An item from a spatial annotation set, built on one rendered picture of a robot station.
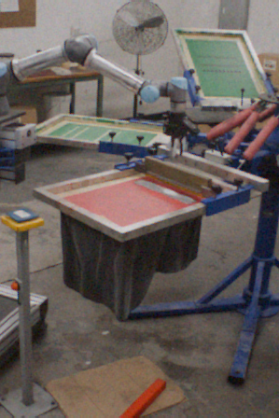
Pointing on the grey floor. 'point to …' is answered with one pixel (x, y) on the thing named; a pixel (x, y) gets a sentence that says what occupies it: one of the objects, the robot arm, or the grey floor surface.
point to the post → (25, 331)
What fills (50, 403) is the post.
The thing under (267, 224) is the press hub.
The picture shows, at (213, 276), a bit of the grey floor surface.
